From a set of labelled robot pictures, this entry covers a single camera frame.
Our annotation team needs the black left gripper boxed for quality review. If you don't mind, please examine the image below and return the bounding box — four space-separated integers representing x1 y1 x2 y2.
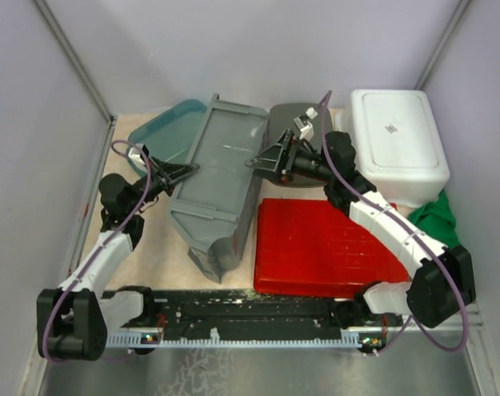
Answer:
127 155 200 214

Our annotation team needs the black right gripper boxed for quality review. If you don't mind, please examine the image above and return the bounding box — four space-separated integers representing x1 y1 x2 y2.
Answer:
245 130 335 186

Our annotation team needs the teal translucent plastic tub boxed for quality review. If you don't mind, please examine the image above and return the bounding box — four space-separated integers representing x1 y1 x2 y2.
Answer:
128 99 207 163

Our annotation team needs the grey-green plastic tub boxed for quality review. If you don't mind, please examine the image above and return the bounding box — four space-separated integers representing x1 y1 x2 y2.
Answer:
263 102 334 188

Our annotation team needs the grey plastic crate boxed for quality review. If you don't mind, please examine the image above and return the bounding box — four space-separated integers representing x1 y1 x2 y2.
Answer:
167 94 269 283

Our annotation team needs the red plastic crate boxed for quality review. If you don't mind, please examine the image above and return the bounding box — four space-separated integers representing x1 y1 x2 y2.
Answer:
253 198 408 299

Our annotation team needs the large white plastic container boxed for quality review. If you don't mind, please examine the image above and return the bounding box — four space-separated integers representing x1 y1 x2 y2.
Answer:
335 89 450 208

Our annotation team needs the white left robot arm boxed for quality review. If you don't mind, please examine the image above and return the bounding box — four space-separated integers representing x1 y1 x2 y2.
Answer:
36 155 200 361

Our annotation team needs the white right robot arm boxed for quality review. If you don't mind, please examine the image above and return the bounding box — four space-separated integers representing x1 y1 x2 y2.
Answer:
246 129 475 332

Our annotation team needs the green cloth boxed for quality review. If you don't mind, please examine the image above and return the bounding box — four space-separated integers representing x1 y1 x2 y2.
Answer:
408 190 460 248

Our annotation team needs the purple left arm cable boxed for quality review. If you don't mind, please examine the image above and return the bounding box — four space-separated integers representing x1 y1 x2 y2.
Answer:
42 140 154 364

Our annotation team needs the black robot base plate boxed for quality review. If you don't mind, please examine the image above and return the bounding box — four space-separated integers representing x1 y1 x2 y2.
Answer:
101 287 404 356

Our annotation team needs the grey slotted cable duct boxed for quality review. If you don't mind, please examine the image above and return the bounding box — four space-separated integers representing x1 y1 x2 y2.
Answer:
107 328 361 348

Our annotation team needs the aluminium rail frame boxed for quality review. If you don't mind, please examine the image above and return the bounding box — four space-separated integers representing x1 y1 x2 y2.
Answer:
398 304 486 331

